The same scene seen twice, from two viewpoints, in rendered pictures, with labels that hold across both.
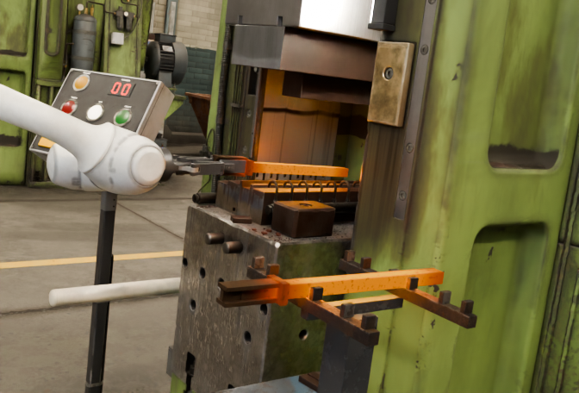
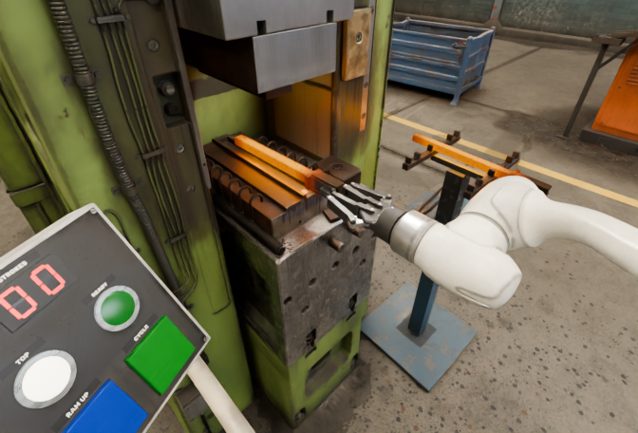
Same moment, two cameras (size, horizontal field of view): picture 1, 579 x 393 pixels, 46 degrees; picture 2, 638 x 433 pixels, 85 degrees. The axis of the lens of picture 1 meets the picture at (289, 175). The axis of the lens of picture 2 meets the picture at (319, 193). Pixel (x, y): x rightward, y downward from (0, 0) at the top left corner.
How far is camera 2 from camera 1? 185 cm
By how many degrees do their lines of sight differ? 90
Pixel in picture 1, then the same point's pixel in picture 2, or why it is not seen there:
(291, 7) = not seen: outside the picture
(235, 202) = (301, 215)
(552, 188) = not seen: hidden behind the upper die
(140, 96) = (96, 256)
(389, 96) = (361, 55)
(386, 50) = (357, 18)
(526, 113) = not seen: hidden behind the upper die
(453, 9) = not seen: outside the picture
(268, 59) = (320, 66)
